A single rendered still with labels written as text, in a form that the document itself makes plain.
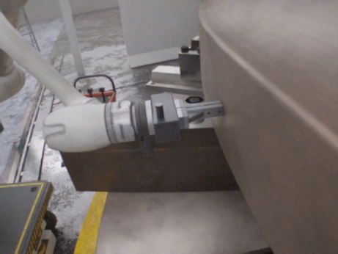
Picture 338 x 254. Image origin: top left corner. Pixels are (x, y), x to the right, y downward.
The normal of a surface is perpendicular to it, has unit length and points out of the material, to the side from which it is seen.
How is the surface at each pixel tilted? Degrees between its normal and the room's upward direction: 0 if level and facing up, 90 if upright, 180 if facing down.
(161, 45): 90
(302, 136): 90
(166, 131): 90
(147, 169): 90
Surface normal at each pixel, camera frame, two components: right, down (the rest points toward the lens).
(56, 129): -0.13, -0.02
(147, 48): 0.30, 0.49
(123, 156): -0.07, 0.55
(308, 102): -0.16, -0.82
